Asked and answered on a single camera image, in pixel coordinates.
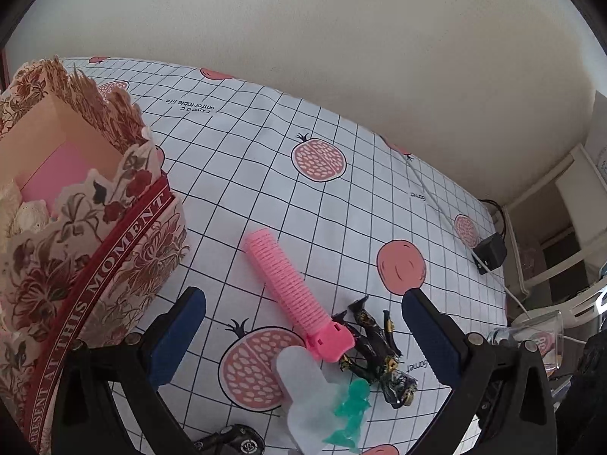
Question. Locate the black round-emblem hair clip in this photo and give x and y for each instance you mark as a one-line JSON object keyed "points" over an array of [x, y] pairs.
{"points": [[237, 443]]}

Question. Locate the white lattice storage basket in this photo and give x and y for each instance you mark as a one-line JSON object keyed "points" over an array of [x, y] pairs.
{"points": [[588, 301]]}

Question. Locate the black power adapter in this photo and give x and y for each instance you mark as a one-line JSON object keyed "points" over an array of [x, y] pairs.
{"points": [[489, 251]]}

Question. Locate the floral paper box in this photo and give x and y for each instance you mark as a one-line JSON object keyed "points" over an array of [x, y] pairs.
{"points": [[71, 265]]}

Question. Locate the black mesh cloth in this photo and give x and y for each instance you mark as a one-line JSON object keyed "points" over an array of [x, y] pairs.
{"points": [[590, 388]]}

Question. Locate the cream lace ribbon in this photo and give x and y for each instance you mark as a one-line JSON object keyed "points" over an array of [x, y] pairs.
{"points": [[26, 215]]}

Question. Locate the checked tablecloth desktop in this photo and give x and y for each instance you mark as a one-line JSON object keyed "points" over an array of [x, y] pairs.
{"points": [[265, 161]]}

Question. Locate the pink hair roller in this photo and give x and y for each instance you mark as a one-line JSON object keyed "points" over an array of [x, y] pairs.
{"points": [[289, 284]]}

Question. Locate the frosted translucent plastic piece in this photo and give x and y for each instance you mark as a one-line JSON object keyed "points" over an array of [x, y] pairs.
{"points": [[303, 388]]}

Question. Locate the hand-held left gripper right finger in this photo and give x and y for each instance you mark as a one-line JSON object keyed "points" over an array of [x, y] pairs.
{"points": [[431, 336]]}

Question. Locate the clear glass cup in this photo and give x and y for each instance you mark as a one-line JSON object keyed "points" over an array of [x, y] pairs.
{"points": [[536, 336]]}

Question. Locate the white shelf unit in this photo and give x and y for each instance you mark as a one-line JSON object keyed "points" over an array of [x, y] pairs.
{"points": [[576, 161]]}

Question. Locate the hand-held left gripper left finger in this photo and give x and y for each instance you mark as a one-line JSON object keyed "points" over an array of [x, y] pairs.
{"points": [[175, 336]]}

